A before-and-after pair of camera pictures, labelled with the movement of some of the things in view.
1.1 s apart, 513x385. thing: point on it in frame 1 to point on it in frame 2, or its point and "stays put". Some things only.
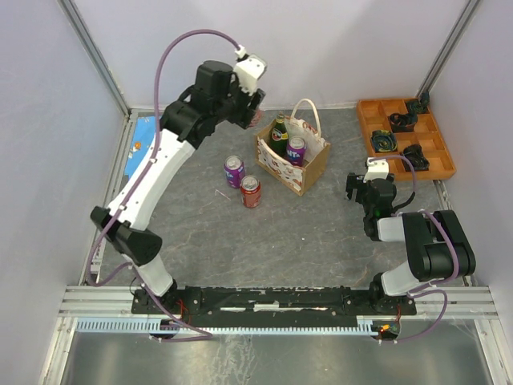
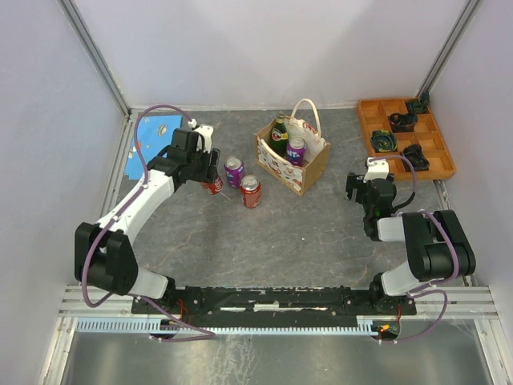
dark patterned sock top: [420, 104] stays put
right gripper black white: [356, 182] stays put
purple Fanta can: [234, 168] stays put
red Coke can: [257, 117] to [215, 187]
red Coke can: [250, 188] stays put
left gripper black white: [244, 115] to [209, 172]
